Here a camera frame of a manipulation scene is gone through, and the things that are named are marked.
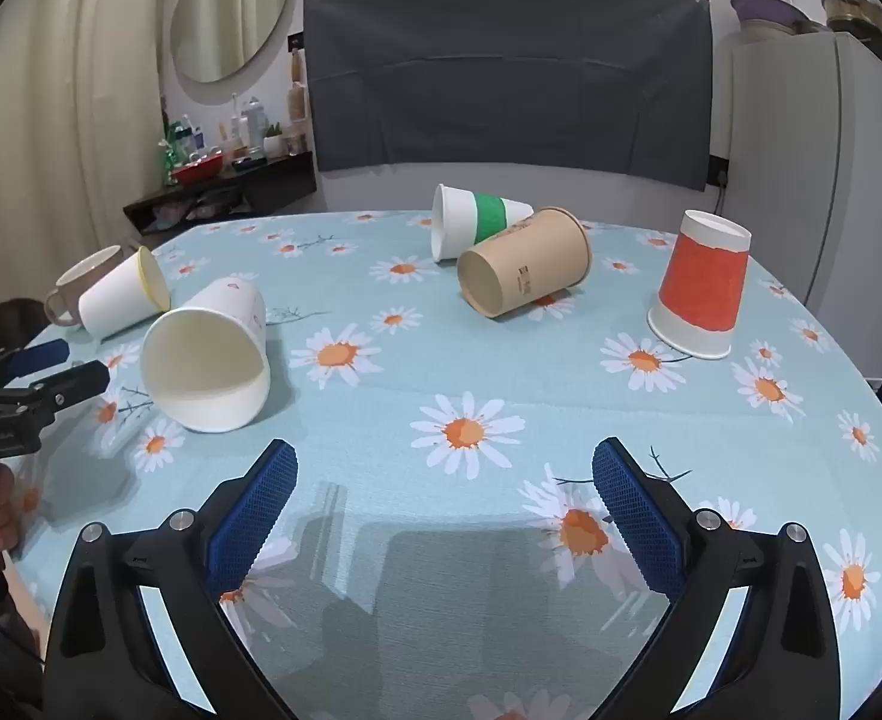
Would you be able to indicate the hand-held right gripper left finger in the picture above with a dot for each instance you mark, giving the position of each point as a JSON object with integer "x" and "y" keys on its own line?
{"x": 259, "y": 511}

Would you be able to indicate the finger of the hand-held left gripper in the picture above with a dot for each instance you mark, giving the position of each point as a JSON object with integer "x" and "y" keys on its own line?
{"x": 36, "y": 357}
{"x": 73, "y": 382}

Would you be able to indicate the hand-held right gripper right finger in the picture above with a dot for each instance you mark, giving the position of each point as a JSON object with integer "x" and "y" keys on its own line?
{"x": 634, "y": 517}

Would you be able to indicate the yellow rimmed white paper cup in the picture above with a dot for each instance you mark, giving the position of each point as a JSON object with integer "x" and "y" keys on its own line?
{"x": 120, "y": 296}

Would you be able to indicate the large white paper cup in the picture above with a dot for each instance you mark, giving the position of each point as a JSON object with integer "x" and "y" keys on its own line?
{"x": 205, "y": 360}

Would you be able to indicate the red and white paper cup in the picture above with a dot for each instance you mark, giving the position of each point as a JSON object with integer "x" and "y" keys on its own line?
{"x": 700, "y": 285}

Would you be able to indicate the brown paper cup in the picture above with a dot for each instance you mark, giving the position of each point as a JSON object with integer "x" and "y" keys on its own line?
{"x": 527, "y": 262}

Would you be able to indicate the green banded white paper cup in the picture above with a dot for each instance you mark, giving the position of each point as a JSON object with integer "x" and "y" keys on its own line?
{"x": 471, "y": 221}

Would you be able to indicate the dark chair back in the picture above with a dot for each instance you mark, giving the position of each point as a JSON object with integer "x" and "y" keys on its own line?
{"x": 2, "y": 319}

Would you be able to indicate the beige ceramic mug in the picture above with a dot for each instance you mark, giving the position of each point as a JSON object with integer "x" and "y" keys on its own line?
{"x": 77, "y": 286}

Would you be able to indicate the daisy print blue tablecloth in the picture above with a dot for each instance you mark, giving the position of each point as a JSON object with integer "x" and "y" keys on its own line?
{"x": 456, "y": 367}

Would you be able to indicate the red bowl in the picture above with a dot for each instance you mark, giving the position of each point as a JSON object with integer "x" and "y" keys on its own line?
{"x": 199, "y": 171}

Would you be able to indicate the cream curtain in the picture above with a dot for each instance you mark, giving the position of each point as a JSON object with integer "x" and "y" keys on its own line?
{"x": 73, "y": 90}

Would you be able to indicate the dark wooden shelf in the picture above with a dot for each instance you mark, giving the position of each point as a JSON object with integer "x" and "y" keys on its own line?
{"x": 276, "y": 184}

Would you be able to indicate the cluster of bottles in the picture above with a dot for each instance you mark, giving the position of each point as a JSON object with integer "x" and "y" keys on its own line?
{"x": 250, "y": 124}

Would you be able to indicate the small potted plant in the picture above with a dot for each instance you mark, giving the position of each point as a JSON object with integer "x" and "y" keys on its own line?
{"x": 273, "y": 141}

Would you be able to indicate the white refrigerator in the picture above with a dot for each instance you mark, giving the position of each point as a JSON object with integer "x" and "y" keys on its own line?
{"x": 808, "y": 165}

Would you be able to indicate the dark grey hanging cloth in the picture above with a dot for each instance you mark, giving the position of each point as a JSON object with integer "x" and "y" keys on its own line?
{"x": 508, "y": 75}

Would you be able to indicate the purple basin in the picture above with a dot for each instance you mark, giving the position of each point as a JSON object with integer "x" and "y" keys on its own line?
{"x": 765, "y": 11}

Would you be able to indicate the metal pot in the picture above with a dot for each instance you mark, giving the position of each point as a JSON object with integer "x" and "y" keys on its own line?
{"x": 857, "y": 11}

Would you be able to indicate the oval wall mirror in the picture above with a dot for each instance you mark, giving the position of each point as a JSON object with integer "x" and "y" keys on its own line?
{"x": 231, "y": 11}

